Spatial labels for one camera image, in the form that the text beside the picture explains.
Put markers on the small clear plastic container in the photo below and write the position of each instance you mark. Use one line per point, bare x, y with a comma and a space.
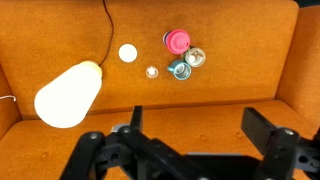
151, 71

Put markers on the orange fabric couch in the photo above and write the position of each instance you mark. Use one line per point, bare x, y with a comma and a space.
226, 30

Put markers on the green round lid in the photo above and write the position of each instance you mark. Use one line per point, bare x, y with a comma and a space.
127, 53

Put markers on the white cup with pink lid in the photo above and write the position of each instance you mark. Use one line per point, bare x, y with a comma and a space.
178, 41

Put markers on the white glowing table lamp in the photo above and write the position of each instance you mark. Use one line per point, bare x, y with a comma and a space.
66, 96

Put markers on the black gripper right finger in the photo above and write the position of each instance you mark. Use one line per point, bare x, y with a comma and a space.
280, 146

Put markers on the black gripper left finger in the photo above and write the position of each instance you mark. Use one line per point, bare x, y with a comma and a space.
150, 150

